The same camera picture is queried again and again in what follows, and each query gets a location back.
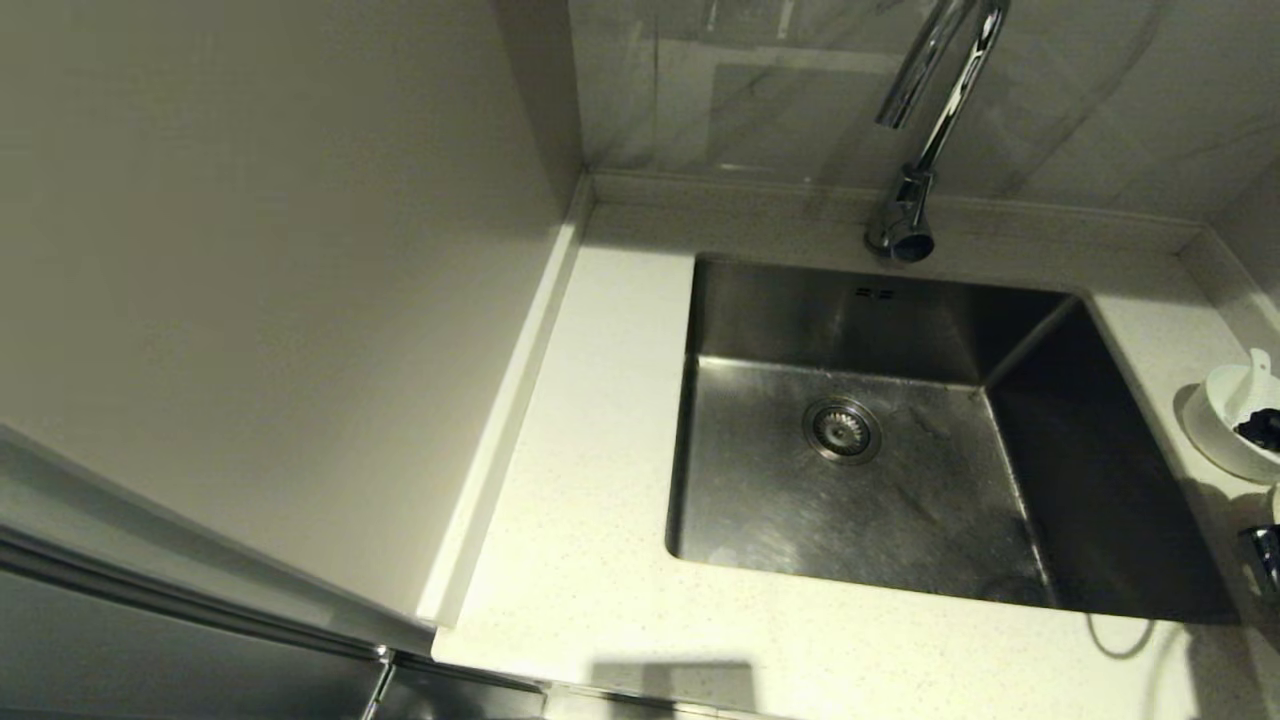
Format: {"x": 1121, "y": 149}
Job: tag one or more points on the grey glossy cabinet front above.
{"x": 150, "y": 650}

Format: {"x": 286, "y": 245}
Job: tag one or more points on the round metal drain strainer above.
{"x": 842, "y": 430}

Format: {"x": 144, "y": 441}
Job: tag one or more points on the chrome gooseneck faucet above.
{"x": 900, "y": 225}

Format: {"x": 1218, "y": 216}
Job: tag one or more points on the beige tall cabinet side panel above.
{"x": 250, "y": 300}

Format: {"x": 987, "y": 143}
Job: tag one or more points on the white ceramic bowl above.
{"x": 1215, "y": 440}

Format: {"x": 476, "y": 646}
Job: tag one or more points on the stainless steel sink basin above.
{"x": 870, "y": 520}

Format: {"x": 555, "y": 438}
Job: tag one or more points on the white ceramic soup spoon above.
{"x": 1252, "y": 385}

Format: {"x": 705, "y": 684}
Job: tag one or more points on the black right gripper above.
{"x": 1262, "y": 430}

